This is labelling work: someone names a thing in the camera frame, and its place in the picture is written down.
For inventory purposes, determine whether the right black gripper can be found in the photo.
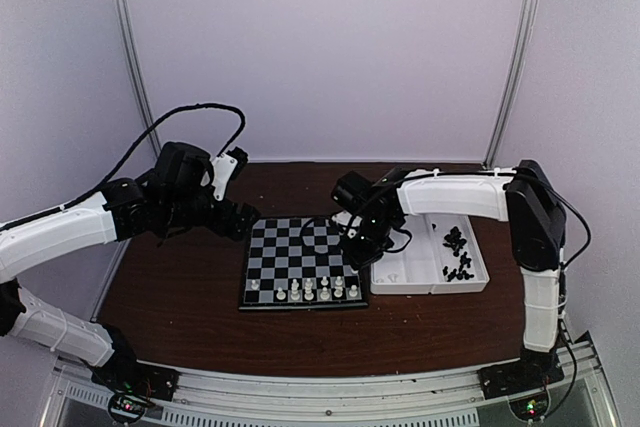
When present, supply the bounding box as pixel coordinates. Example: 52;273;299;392
338;215;396;271

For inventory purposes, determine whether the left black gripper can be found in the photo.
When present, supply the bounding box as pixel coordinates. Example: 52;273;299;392
162;190;260;241

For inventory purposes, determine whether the black grey chess board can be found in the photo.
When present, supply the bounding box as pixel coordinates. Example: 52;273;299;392
239;217;369;311

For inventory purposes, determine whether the white queen chess piece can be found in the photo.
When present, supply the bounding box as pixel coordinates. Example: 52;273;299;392
303;286;315;302

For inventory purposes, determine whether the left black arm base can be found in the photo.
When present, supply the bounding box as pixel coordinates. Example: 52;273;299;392
90;349;179;401

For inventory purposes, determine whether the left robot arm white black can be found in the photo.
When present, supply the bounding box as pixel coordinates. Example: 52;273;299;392
1;142;259;391

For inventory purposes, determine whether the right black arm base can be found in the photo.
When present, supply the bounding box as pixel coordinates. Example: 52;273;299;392
478;345;565;400

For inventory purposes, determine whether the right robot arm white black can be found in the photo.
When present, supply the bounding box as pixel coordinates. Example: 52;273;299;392
331;160;567;389

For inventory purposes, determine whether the black chess pieces upper pile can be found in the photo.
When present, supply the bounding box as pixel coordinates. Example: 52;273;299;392
435;225;468;257

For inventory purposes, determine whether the black chess pieces pile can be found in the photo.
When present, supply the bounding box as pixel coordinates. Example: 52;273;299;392
435;225;468;257
442;252;475;282

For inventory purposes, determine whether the black chess pieces lower pile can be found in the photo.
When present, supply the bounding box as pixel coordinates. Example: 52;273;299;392
442;252;475;282

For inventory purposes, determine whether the left controller board with LEDs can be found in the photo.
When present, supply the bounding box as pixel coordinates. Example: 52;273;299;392
107;393;153;424

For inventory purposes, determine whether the controller board with leds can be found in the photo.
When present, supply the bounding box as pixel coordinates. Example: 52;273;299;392
107;393;153;424
509;392;550;422

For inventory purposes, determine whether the right controller board with LEDs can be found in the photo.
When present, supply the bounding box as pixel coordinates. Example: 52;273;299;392
509;392;550;422

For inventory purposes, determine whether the white divided plastic tray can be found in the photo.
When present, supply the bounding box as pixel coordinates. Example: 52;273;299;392
370;214;490;295

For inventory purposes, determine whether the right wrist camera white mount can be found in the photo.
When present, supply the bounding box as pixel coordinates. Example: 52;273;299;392
331;211;352;227

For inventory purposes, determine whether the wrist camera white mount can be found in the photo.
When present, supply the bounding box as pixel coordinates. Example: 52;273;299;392
331;211;352;227
211;147;249;201

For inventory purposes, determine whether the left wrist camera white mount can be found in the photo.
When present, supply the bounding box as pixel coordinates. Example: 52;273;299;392
211;147;249;201

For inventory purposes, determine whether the left black cable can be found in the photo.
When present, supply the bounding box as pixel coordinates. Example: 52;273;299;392
9;102;247;251

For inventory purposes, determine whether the black cable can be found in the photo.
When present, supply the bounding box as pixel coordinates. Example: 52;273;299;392
9;102;247;251
299;169;592;398

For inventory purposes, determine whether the aluminium front rail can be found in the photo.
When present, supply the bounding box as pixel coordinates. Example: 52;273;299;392
44;341;616;427

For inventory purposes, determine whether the right black cable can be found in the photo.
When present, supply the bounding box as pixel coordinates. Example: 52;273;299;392
299;169;592;398

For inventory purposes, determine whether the left aluminium frame post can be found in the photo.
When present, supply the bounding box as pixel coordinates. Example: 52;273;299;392
113;0;155;128

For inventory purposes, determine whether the aluminium frame post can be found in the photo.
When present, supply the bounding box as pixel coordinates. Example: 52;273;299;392
483;0;539;167
113;0;155;128

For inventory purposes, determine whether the right aluminium frame post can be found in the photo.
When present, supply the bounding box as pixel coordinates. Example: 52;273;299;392
483;0;539;167

